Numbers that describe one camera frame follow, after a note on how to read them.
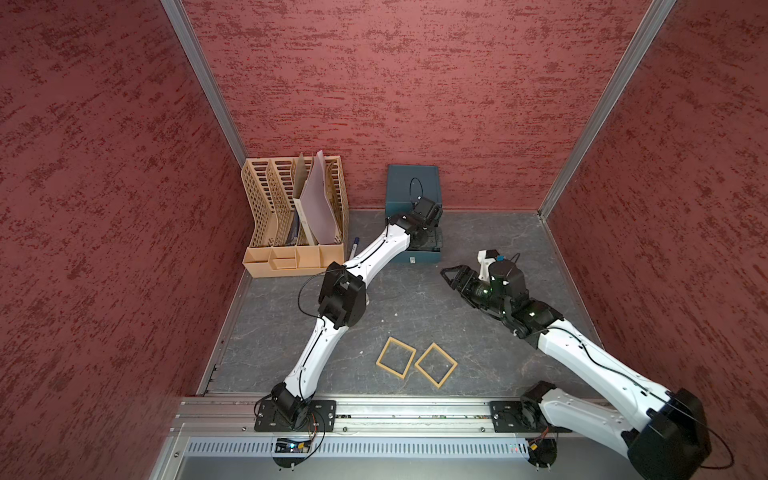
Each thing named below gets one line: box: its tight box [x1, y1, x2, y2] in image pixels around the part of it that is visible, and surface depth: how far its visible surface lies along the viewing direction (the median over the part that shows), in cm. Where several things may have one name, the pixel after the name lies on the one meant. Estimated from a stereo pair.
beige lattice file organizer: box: [242, 156, 349, 279], surface depth 101 cm
